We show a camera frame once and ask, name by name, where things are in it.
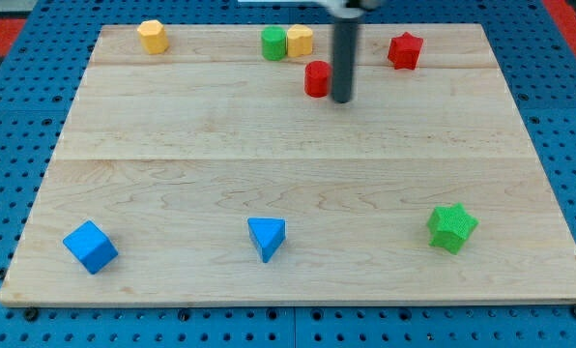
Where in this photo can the green star block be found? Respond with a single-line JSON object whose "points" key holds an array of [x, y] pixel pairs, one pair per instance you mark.
{"points": [[450, 227]]}

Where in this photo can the yellow heart block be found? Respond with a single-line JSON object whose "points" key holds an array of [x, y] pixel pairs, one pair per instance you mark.
{"points": [[299, 41]]}

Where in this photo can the wooden board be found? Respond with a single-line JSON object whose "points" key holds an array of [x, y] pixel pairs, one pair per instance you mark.
{"points": [[169, 155]]}

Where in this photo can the green cylinder block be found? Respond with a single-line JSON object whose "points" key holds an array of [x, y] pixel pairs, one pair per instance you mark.
{"points": [[273, 43]]}

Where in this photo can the silver robot end mount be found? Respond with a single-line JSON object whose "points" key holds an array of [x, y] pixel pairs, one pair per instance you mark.
{"points": [[350, 8]]}

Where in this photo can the red cylinder block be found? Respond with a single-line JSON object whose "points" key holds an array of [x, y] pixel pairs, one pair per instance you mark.
{"points": [[317, 76]]}

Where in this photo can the blue cube block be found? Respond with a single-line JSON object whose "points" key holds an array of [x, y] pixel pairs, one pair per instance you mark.
{"points": [[91, 247]]}

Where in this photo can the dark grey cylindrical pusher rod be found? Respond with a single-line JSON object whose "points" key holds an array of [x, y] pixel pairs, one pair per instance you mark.
{"points": [[344, 40]]}

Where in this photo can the blue triangle block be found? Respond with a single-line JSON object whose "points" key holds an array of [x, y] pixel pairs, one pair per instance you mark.
{"points": [[267, 234]]}

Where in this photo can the yellow hexagon block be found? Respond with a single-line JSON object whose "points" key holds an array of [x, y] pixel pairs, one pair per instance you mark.
{"points": [[152, 36]]}

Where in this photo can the red star block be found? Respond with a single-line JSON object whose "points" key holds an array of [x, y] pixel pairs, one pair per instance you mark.
{"points": [[404, 51]]}

